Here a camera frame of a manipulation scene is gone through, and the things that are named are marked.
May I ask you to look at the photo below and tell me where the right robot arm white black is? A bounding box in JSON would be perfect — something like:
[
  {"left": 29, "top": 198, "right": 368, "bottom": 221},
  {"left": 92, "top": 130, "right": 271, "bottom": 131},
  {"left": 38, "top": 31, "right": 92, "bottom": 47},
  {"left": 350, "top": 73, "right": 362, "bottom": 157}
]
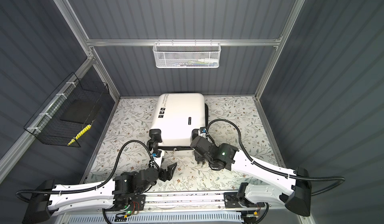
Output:
[{"left": 191, "top": 137, "right": 312, "bottom": 217}]

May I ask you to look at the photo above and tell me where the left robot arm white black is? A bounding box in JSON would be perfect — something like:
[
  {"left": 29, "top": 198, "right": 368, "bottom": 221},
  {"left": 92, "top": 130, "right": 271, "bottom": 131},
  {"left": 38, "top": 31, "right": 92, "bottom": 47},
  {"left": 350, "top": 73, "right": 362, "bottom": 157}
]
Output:
[{"left": 17, "top": 163, "right": 177, "bottom": 224}]

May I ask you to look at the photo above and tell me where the floral table mat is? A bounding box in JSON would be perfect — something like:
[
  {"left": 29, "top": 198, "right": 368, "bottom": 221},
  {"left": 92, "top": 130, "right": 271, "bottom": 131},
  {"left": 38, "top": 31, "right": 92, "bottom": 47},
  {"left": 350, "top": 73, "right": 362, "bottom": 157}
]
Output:
[{"left": 85, "top": 96, "right": 277, "bottom": 192}]

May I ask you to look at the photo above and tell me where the white ventilation grille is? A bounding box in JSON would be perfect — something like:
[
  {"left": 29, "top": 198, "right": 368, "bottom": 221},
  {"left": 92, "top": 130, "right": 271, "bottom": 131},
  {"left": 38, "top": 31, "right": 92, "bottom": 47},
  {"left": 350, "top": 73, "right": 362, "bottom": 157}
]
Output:
[{"left": 67, "top": 213, "right": 244, "bottom": 224}]

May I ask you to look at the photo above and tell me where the yellow black striped item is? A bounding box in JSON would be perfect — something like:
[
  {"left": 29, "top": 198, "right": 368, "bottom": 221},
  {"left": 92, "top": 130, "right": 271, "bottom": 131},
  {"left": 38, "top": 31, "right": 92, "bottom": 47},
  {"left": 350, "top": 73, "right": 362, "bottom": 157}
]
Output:
[{"left": 67, "top": 125, "right": 92, "bottom": 146}]

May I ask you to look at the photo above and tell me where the black pad in basket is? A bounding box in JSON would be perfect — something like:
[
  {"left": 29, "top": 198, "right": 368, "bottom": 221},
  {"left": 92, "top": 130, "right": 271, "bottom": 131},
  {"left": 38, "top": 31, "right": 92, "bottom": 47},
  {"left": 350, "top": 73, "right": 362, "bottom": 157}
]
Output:
[{"left": 60, "top": 100, "right": 101, "bottom": 125}]

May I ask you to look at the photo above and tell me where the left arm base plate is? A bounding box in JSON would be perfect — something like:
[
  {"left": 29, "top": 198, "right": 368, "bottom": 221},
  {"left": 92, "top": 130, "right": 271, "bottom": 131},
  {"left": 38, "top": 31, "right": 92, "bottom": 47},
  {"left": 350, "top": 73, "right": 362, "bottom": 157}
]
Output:
[{"left": 114, "top": 194, "right": 147, "bottom": 212}]

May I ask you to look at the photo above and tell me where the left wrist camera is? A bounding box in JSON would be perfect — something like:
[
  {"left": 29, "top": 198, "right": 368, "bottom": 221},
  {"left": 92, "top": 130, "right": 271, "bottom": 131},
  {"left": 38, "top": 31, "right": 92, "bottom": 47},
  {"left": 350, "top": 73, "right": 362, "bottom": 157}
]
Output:
[{"left": 152, "top": 150, "right": 165, "bottom": 171}]

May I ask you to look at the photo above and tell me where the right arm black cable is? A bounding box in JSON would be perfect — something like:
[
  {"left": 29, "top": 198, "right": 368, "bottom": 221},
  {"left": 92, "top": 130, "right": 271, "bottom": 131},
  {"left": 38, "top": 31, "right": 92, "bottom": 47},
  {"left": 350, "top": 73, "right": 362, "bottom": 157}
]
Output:
[{"left": 205, "top": 118, "right": 346, "bottom": 196}]

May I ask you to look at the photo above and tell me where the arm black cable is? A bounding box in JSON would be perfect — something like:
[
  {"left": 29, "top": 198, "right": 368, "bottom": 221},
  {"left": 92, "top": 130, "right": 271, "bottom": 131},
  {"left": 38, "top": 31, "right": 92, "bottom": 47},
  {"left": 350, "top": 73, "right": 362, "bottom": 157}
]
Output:
[
  {"left": 15, "top": 139, "right": 157, "bottom": 224},
  {"left": 205, "top": 118, "right": 346, "bottom": 196}
]

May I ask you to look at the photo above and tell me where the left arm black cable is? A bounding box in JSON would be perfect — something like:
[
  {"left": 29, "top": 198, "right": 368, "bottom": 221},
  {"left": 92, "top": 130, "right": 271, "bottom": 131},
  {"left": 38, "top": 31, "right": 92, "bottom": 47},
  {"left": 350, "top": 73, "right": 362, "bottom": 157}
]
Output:
[{"left": 15, "top": 139, "right": 157, "bottom": 224}]

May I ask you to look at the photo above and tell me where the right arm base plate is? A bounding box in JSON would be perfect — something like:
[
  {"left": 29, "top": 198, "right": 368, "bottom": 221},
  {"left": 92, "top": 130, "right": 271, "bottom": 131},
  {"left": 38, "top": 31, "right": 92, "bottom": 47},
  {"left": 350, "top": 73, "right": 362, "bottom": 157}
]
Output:
[{"left": 224, "top": 192, "right": 266, "bottom": 209}]

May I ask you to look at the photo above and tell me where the black wire basket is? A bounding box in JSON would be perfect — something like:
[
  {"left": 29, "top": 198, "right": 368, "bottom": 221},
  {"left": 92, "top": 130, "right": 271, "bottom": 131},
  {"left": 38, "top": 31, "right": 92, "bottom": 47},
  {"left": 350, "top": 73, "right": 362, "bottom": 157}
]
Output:
[{"left": 24, "top": 74, "right": 110, "bottom": 148}]

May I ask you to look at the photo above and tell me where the white wire basket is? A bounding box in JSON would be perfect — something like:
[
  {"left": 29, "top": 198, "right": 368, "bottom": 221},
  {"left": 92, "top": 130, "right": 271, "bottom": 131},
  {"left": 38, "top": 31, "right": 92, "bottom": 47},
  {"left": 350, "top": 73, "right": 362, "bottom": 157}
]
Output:
[{"left": 153, "top": 43, "right": 222, "bottom": 69}]

